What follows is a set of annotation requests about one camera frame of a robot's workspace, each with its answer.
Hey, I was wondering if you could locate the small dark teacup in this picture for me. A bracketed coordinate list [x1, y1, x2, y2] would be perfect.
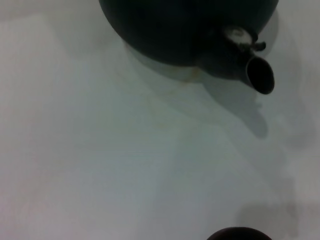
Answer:
[206, 226, 272, 240]

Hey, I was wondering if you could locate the dark cast iron teapot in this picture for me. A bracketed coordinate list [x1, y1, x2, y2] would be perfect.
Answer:
[98, 0, 276, 95]

